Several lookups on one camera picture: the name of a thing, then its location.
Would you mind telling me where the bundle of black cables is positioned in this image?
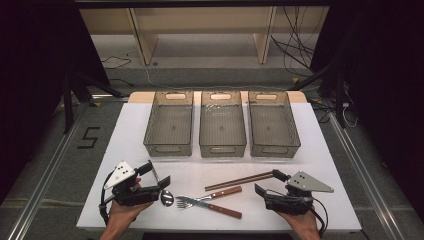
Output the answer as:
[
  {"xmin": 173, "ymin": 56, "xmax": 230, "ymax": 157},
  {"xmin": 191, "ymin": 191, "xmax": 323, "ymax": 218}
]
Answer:
[{"xmin": 270, "ymin": 6, "xmax": 316, "ymax": 76}]

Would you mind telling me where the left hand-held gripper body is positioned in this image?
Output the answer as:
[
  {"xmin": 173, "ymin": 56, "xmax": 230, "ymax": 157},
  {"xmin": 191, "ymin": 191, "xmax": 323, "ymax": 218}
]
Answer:
[{"xmin": 103, "ymin": 161, "xmax": 162, "ymax": 207}]

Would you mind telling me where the light wooden shelf unit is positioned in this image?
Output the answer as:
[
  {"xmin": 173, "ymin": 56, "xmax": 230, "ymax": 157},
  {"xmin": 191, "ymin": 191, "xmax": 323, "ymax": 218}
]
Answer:
[{"xmin": 79, "ymin": 6, "xmax": 329, "ymax": 66}]

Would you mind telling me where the white table mat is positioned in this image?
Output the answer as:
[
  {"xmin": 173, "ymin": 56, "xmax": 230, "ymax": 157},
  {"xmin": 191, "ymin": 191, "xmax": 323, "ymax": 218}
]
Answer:
[{"xmin": 76, "ymin": 101, "xmax": 363, "ymax": 233}]

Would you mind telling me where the wooden handled metal fork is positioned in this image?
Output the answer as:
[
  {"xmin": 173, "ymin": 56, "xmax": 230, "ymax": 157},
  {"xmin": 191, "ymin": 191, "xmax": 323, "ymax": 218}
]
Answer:
[{"xmin": 175, "ymin": 185, "xmax": 243, "ymax": 210}]

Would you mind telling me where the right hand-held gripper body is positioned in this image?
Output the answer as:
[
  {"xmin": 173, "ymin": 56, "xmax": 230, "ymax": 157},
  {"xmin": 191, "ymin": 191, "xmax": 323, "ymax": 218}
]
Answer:
[{"xmin": 264, "ymin": 170, "xmax": 335, "ymax": 216}]

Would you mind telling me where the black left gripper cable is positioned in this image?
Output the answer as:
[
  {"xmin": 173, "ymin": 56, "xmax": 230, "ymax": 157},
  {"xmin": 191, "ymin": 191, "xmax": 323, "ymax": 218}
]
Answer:
[{"xmin": 98, "ymin": 170, "xmax": 116, "ymax": 226}]

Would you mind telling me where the black tripod stand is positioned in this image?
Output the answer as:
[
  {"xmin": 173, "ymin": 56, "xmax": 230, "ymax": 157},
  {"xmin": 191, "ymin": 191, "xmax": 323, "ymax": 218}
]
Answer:
[
  {"xmin": 288, "ymin": 59, "xmax": 348, "ymax": 129},
  {"xmin": 61, "ymin": 71, "xmax": 125, "ymax": 134}
]

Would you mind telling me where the wooden handled metal knife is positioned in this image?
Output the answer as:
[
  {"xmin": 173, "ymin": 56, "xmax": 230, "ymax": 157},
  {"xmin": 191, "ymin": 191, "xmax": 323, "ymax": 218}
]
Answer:
[{"xmin": 175, "ymin": 195, "xmax": 243, "ymax": 220}]

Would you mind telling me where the thin black floor cable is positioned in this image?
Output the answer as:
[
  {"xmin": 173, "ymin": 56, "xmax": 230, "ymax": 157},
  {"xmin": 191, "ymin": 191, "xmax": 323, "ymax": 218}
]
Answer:
[{"xmin": 101, "ymin": 55, "xmax": 133, "ymax": 70}]

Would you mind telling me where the person's left hand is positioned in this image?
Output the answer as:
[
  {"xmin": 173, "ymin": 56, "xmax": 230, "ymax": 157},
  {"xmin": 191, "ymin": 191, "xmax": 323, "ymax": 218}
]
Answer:
[{"xmin": 108, "ymin": 199, "xmax": 155, "ymax": 231}]

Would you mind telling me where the person's right hand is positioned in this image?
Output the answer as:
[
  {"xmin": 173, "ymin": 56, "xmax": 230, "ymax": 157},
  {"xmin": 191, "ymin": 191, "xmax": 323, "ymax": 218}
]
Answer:
[{"xmin": 275, "ymin": 205, "xmax": 322, "ymax": 238}]

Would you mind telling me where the white plug with cable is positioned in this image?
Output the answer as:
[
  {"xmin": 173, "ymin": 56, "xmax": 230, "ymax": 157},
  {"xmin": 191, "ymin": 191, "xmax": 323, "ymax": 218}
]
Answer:
[{"xmin": 342, "ymin": 102, "xmax": 359, "ymax": 129}]

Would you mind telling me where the aluminium floor rail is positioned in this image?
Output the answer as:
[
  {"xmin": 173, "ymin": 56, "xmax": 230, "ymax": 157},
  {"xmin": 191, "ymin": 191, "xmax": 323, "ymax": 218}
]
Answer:
[
  {"xmin": 328, "ymin": 111, "xmax": 407, "ymax": 240},
  {"xmin": 6, "ymin": 94, "xmax": 130, "ymax": 240}
]

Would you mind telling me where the smoky clear plastic bin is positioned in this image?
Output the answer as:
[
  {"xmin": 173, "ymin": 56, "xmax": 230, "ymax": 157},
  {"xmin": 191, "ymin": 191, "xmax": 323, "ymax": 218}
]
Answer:
[
  {"xmin": 198, "ymin": 90, "xmax": 248, "ymax": 159},
  {"xmin": 247, "ymin": 90, "xmax": 302, "ymax": 159},
  {"xmin": 143, "ymin": 90, "xmax": 195, "ymax": 158}
]

